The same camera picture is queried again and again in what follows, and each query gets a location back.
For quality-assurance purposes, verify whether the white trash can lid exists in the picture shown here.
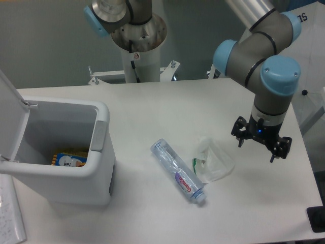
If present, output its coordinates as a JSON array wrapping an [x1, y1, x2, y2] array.
[[1, 72, 37, 161]]

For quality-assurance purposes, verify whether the yellow blue snack package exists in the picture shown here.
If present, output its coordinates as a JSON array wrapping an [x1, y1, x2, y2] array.
[[51, 149, 88, 167]]

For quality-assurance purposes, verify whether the black device at table edge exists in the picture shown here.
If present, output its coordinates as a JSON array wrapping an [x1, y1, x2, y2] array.
[[307, 206, 324, 233]]

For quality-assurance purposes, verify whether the clear plastic water bottle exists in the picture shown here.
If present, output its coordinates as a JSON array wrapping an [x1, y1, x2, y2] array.
[[150, 139, 206, 204]]

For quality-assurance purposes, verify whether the white Superior umbrella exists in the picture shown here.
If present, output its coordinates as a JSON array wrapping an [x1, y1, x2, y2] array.
[[281, 1, 324, 135]]

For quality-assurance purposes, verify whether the white plastic trash can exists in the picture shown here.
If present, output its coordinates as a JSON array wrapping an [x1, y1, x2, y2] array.
[[1, 96, 116, 205]]

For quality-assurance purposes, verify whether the clear plastic bag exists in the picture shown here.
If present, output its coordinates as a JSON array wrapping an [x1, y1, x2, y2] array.
[[192, 137, 235, 185]]

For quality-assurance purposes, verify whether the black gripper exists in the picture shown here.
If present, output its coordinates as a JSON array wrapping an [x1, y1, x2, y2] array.
[[231, 112, 292, 163]]

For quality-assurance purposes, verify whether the black cable on pedestal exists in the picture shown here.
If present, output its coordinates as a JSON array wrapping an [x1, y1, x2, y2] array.
[[128, 40, 141, 83]]

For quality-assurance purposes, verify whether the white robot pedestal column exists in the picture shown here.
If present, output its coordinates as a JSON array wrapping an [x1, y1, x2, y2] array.
[[110, 14, 168, 83]]

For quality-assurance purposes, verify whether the white metal base bracket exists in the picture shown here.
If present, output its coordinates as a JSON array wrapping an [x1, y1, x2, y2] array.
[[88, 60, 181, 85]]

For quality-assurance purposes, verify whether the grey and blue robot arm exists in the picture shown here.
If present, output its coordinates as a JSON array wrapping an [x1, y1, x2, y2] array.
[[84, 1, 302, 159]]

